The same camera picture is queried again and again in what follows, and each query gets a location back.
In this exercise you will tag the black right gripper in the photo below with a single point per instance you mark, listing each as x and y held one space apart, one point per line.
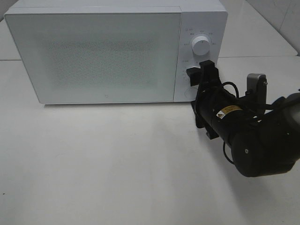
218 107

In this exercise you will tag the white microwave knob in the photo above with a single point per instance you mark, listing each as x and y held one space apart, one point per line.
199 65
200 45

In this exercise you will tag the round white door button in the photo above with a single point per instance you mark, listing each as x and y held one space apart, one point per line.
191 93

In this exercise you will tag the white microwave door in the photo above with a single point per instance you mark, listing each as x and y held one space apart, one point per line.
98 58

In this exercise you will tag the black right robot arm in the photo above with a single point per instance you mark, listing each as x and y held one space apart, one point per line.
264 139

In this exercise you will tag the white microwave oven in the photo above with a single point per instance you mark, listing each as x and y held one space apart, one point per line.
197 17

